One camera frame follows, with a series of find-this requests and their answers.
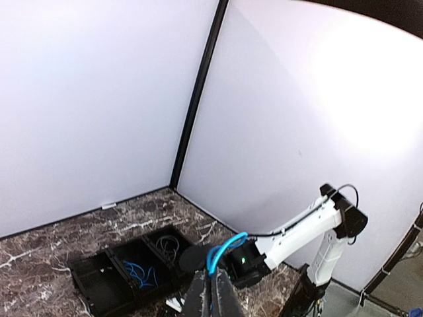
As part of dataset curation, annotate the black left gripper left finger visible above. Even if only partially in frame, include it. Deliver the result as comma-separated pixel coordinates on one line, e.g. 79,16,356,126
180,269,212,317

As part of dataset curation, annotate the black right corner frame post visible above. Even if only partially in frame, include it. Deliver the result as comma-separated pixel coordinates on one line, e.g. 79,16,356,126
169,0,229,192

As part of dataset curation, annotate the black right storage bin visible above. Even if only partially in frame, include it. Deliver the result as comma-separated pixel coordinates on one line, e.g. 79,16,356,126
144,225,193,282

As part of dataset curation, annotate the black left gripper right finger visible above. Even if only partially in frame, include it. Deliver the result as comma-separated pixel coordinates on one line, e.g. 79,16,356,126
210,268,243,317

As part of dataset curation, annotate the black middle storage bin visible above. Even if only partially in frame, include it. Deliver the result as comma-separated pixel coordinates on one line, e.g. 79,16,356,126
108,237,176,308

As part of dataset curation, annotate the grey cable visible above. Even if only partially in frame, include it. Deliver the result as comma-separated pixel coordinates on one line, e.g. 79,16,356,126
155,234,181,262

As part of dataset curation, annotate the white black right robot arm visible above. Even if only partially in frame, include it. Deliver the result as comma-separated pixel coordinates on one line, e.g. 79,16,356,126
181,184,368,316

